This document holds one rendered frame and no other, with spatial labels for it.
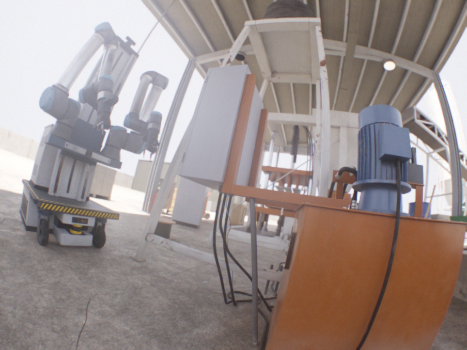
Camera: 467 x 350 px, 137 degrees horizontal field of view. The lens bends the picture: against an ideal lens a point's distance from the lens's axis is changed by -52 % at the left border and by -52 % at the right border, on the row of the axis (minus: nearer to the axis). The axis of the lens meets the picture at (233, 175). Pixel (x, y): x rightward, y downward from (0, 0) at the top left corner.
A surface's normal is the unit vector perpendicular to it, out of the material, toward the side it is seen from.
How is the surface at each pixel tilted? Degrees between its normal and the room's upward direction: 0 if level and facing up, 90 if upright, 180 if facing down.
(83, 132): 90
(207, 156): 90
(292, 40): 180
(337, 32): 172
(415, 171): 90
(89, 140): 90
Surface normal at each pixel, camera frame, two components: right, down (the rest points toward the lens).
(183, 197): 0.03, -0.17
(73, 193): 0.91, 0.11
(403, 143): -0.33, -0.23
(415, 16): -0.33, 0.94
